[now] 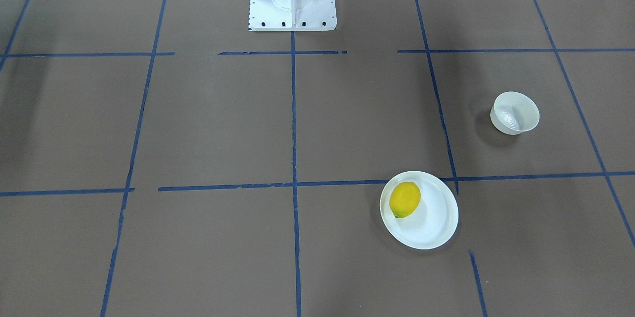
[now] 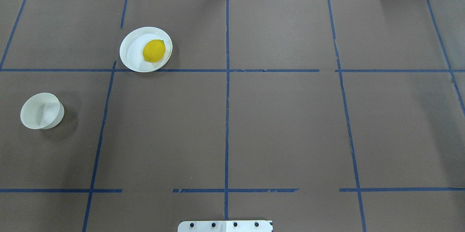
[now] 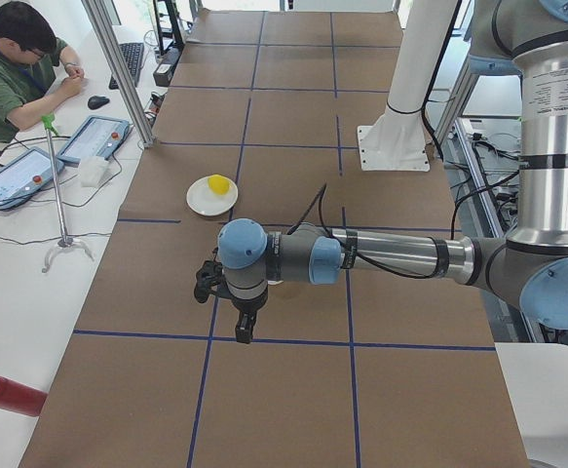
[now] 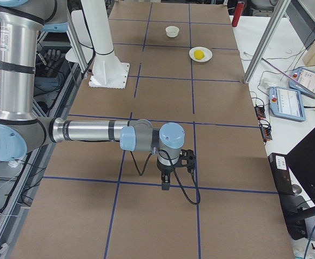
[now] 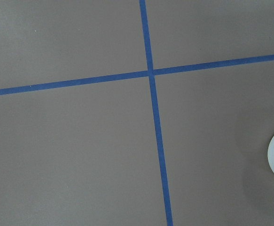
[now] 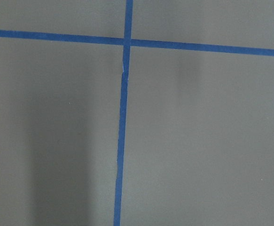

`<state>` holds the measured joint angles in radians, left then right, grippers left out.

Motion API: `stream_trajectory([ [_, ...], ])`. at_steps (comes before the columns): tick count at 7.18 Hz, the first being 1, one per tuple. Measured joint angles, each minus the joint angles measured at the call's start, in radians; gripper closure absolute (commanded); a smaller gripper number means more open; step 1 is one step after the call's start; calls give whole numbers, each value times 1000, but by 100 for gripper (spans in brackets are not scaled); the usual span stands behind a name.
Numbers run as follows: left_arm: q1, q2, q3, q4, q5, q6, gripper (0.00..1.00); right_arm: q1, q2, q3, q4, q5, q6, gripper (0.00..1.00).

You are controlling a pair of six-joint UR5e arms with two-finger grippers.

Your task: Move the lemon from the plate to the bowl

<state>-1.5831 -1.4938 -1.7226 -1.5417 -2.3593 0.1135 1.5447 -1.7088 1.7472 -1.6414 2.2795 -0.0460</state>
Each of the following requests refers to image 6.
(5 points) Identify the long blue tape strip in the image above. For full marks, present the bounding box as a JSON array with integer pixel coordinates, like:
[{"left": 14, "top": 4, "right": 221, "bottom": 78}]
[{"left": 113, "top": 0, "right": 133, "bottom": 226}]

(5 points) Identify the brown paper table cover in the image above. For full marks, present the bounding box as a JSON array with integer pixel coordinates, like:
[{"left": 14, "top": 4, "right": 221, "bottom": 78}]
[{"left": 0, "top": 0, "right": 274, "bottom": 226}]

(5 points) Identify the crossing blue tape strip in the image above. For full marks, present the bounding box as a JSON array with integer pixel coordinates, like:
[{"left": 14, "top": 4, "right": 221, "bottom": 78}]
[{"left": 0, "top": 30, "right": 274, "bottom": 57}]

